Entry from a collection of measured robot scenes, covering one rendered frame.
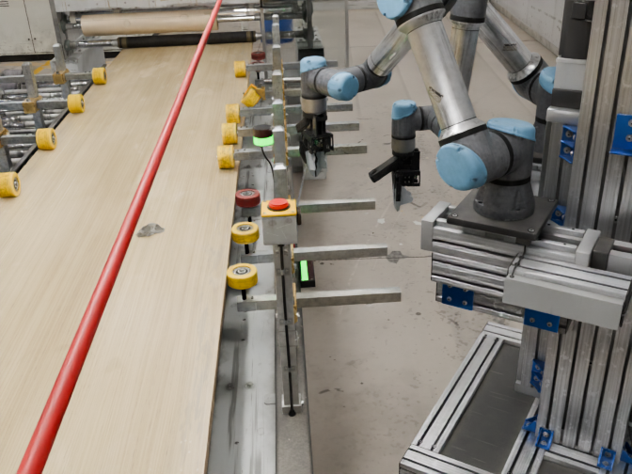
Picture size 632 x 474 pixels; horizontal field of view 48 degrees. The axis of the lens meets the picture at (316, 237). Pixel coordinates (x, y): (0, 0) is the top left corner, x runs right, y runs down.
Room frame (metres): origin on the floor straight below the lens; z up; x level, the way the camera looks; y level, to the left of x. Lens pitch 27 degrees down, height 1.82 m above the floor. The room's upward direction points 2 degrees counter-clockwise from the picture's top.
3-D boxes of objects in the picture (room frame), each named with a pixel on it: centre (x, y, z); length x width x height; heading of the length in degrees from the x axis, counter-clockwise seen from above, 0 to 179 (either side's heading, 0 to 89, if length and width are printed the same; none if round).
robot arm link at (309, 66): (2.01, -0.01, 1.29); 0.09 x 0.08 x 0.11; 38
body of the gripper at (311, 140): (2.01, -0.01, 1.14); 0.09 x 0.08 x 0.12; 22
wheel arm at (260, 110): (2.85, 0.08, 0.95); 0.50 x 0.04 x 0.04; 92
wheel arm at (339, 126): (2.60, 0.07, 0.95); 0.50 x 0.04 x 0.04; 92
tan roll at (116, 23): (4.40, 0.73, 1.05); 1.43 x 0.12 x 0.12; 92
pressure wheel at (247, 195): (2.10, 0.21, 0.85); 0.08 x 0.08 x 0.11
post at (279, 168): (1.81, 0.09, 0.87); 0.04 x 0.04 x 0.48; 2
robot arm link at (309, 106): (2.02, -0.01, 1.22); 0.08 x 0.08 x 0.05
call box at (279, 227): (1.30, 0.07, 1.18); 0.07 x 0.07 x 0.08; 2
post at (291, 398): (1.30, 0.07, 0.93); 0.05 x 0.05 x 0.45; 2
